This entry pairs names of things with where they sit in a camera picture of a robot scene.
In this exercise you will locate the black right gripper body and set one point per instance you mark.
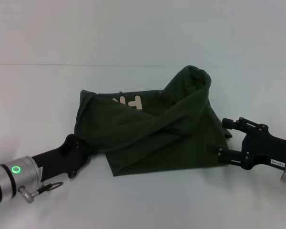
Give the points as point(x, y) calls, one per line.
point(274, 150)

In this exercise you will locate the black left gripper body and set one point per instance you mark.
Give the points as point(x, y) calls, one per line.
point(59, 159)

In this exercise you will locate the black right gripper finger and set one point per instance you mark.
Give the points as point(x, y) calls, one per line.
point(233, 157)
point(250, 127)

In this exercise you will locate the dark green shirt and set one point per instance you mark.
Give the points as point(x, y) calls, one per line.
point(157, 131)

